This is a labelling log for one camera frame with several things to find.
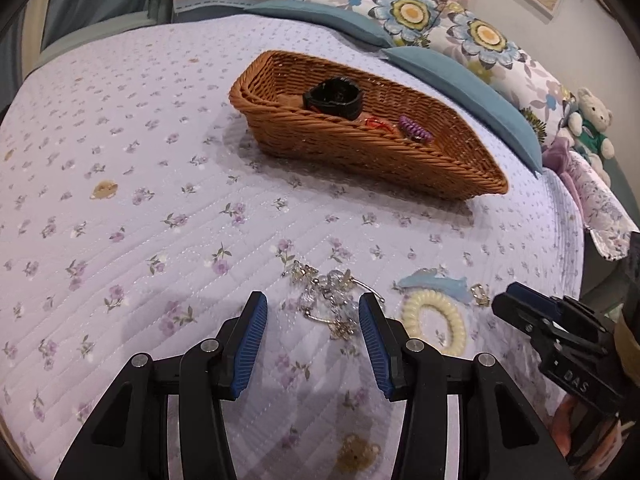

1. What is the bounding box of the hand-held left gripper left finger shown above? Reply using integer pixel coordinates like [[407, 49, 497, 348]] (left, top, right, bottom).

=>
[[52, 291, 268, 480]]

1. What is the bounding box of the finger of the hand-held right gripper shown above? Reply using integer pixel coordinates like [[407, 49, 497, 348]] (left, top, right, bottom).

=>
[[505, 281, 608, 333], [491, 294, 556, 346]]

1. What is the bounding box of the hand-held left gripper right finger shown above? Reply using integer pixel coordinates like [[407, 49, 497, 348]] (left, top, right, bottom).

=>
[[357, 292, 576, 480]]

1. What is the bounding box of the clear crystal bead jewelry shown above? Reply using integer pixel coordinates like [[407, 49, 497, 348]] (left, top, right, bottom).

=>
[[282, 262, 386, 341]]

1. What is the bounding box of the brown wicker basket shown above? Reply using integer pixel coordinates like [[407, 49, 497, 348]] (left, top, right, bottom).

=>
[[229, 50, 510, 202]]

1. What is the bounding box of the purple spiral hair tie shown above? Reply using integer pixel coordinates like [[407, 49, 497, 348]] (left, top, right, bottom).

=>
[[398, 116, 435, 143]]

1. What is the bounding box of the red string bracelet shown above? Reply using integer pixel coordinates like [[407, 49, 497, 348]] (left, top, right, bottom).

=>
[[362, 116, 401, 136]]

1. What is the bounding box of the black watch band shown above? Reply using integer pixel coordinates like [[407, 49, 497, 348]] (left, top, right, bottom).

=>
[[302, 76, 363, 122]]

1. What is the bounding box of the person's right hand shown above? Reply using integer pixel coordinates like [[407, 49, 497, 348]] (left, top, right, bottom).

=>
[[552, 394, 583, 458]]

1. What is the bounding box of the blue dolphin hair clip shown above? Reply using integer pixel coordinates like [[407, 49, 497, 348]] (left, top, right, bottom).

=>
[[392, 266, 473, 307]]

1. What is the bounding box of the folded white floral quilt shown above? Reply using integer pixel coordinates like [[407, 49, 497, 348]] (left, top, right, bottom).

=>
[[565, 152, 638, 261]]

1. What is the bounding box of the purple cloth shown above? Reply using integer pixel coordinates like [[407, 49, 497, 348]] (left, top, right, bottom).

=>
[[542, 137, 586, 196]]

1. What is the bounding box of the cream teddy bear green shirt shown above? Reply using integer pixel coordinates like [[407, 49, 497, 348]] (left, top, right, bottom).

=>
[[557, 87, 617, 186]]

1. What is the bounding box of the blue pillow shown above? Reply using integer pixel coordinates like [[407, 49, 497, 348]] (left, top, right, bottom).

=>
[[245, 0, 396, 48], [381, 46, 545, 177]]

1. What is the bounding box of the lilac floral quilted bedspread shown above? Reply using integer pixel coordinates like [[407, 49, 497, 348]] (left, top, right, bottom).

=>
[[0, 12, 586, 480]]

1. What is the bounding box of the floral print pillow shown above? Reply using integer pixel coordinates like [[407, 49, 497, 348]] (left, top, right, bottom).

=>
[[290, 0, 443, 46], [425, 2, 576, 161]]

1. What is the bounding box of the green bed sheet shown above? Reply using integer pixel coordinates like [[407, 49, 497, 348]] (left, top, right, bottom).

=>
[[37, 10, 156, 68]]

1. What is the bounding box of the blue curtain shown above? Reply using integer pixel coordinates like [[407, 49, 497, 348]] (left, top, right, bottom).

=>
[[0, 0, 173, 111]]

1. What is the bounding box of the cream spiral hair tie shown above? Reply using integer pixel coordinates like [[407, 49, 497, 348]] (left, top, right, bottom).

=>
[[402, 288, 466, 347]]

